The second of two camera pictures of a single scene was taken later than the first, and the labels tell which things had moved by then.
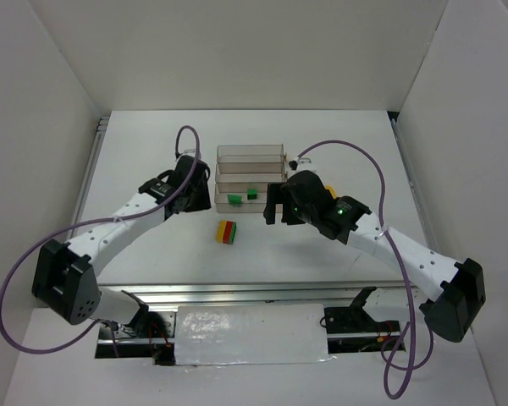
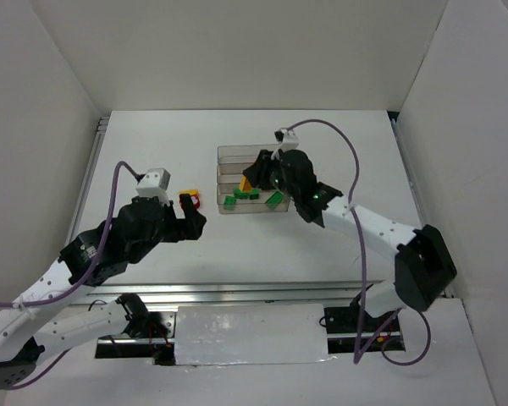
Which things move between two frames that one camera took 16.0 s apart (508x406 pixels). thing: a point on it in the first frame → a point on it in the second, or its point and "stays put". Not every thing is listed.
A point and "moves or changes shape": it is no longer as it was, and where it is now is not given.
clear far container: (251, 156) stays put
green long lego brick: (233, 232) moves or changes shape
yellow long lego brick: (220, 233) → (245, 185)
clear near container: (240, 197) stays put
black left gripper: (199, 196) → (174, 222)
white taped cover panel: (234, 334) stays put
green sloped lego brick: (234, 200) moves or changes shape
